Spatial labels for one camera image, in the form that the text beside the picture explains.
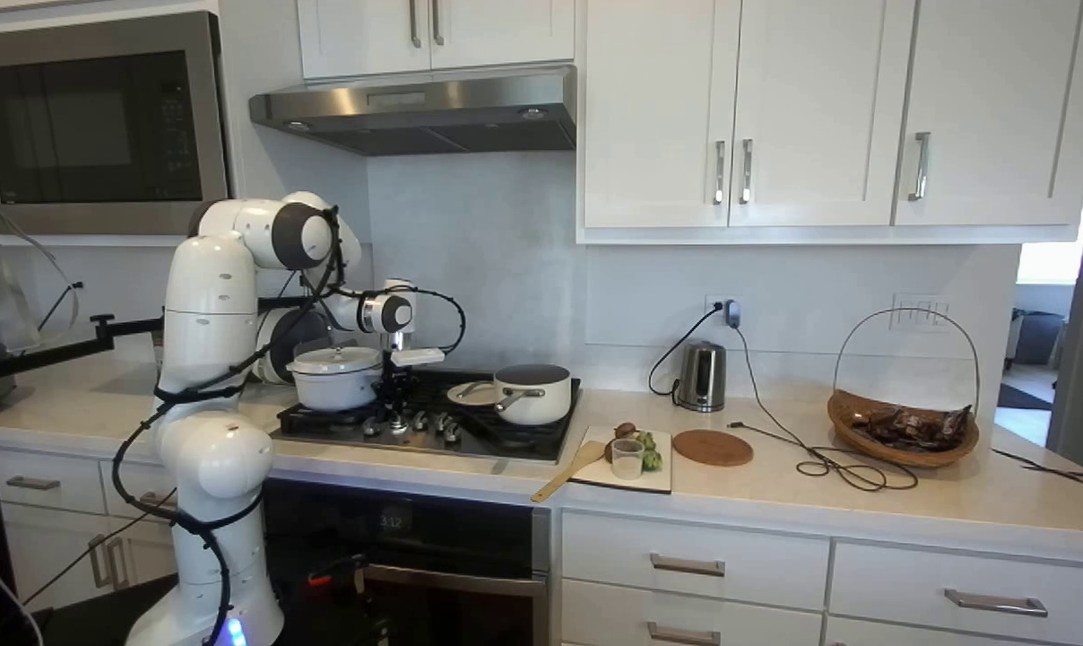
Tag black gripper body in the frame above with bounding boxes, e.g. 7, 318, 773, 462
388, 347, 444, 367

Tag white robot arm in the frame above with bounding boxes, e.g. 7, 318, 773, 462
124, 191, 350, 646

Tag black gas stove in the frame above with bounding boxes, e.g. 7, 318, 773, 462
277, 373, 568, 462

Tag beige pot lid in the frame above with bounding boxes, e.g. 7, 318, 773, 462
444, 382, 503, 411

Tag white lidded pot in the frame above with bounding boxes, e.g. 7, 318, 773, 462
286, 345, 381, 414

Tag wooden spoon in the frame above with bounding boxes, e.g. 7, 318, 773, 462
530, 442, 606, 502

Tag white cutting board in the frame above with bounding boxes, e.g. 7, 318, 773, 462
573, 432, 675, 497

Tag black oven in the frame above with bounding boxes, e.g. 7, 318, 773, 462
265, 480, 548, 646

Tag glass jar with food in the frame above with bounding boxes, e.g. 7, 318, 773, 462
606, 424, 664, 479

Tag steel range hood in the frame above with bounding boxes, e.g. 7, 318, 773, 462
247, 62, 578, 156

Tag brown round trivet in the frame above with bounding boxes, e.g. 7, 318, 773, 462
669, 432, 754, 468

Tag white upper cabinets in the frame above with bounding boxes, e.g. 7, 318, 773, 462
296, 0, 1083, 245

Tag black built-in microwave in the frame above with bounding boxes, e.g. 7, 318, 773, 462
0, 10, 230, 236

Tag white saucepan with handle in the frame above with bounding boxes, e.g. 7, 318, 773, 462
493, 362, 573, 428

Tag black power cable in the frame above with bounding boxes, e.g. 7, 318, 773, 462
645, 298, 926, 497

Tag wooden wire basket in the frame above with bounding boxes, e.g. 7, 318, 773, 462
823, 307, 982, 471

